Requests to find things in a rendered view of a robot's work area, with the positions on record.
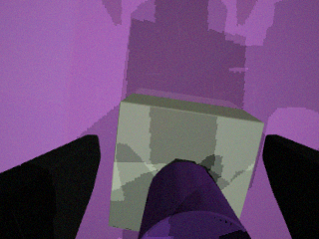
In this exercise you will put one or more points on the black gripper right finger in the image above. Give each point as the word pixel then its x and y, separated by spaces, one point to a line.
pixel 293 171

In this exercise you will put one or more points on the dark purple cylinder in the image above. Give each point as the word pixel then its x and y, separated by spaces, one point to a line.
pixel 184 202

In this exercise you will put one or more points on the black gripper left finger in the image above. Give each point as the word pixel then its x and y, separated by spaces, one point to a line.
pixel 46 197

